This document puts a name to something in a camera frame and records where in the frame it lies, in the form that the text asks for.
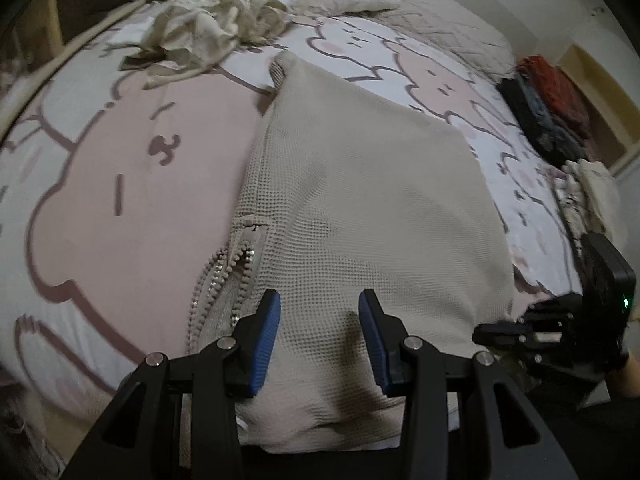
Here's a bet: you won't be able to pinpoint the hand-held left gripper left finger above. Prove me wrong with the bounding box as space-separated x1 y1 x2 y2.
60 289 282 480

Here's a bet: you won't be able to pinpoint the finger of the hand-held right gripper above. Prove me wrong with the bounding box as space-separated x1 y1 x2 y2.
472 321 540 351
517 299 572 326

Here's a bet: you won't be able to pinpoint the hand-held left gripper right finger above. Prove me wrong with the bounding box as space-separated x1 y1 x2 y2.
358 289 583 480

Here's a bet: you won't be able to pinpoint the beige waffle zip jacket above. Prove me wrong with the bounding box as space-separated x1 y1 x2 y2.
185 50 516 453

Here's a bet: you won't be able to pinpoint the person's right hand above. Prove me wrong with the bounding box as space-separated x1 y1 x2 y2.
606 354 640 405

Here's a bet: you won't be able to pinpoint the white printed folded garment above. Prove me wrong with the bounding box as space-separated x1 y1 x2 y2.
550 160 596 241

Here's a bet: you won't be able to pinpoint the cream folded garment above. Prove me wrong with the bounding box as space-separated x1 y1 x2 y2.
575 159 628 251

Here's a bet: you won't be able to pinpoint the grey folded garment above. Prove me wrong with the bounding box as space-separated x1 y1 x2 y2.
544 120 587 162

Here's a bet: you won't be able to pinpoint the blue folded jeans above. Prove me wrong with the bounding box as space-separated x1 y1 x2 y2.
524 89 567 137

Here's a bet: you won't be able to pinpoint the red plaid folded garment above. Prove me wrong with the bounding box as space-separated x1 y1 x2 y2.
515 55 593 136

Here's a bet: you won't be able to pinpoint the quilted beige pillow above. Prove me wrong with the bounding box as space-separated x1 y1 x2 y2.
370 0 516 86

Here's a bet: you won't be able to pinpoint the cream floral garment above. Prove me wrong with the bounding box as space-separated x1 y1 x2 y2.
120 0 303 88

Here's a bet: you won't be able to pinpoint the wooden bedside shelf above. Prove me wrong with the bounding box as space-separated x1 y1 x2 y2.
0 0 146 126

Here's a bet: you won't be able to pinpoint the cream wall shelf niche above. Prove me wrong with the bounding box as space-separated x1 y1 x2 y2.
557 42 640 171

